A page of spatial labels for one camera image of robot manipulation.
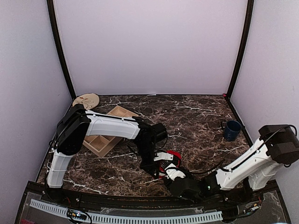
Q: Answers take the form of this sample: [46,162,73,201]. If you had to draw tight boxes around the small green circuit board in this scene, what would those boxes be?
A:
[67,210,87,220]

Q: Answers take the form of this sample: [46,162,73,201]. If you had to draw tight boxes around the right black frame post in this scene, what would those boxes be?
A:
[226,0,254,101]

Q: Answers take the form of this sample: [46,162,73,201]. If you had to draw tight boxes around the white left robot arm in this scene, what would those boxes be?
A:
[45,104,157,203]

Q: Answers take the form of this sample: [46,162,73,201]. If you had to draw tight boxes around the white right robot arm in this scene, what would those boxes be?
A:
[164,125,299,203]

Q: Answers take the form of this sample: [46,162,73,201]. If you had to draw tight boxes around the black frame post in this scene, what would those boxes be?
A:
[46,0,77,100]
[226,0,254,101]

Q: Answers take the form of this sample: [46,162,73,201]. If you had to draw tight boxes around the black front rail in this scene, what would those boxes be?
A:
[24,180,279,211]

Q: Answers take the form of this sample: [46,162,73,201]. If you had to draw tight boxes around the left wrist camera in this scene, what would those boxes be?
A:
[151,123,173,161]

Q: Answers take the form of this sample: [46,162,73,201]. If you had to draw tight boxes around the dark blue mug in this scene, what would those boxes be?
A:
[221,120,242,141]

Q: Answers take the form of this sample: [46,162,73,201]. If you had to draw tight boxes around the white slotted cable duct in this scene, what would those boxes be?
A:
[29,199,223,224]

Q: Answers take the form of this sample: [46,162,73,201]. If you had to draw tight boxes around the red patterned sock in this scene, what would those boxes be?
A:
[154,150,182,180]

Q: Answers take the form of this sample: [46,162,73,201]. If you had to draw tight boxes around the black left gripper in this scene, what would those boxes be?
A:
[136,141,161,179]

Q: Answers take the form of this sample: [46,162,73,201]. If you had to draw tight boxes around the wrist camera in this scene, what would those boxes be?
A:
[151,123,173,161]
[164,163,194,181]

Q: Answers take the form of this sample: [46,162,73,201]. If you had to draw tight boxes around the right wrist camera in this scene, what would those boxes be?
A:
[164,163,194,181]

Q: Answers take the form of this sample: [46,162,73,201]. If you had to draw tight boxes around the wooden compartment tray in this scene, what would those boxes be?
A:
[83,106,138,158]

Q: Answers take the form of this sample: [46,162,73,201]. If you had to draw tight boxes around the left black frame post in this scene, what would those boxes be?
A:
[46,0,77,100]

